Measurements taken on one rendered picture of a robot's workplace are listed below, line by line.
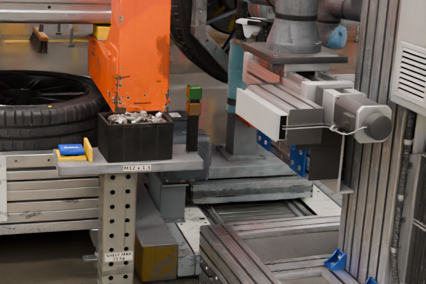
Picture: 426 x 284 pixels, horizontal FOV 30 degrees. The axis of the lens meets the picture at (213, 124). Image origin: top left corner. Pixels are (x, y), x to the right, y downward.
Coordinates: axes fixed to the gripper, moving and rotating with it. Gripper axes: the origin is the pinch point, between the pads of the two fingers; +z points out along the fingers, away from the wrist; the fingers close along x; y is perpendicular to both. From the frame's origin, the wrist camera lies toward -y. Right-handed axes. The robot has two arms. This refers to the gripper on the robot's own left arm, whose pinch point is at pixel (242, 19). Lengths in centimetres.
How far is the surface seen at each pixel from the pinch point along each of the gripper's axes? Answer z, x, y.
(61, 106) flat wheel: 51, -30, 33
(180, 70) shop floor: 172, 259, 83
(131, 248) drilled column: 9, -48, 67
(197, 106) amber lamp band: -2.3, -31.9, 22.9
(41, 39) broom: 286, 240, 72
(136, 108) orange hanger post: 19.6, -31.8, 27.3
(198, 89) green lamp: -2.3, -32.0, 17.8
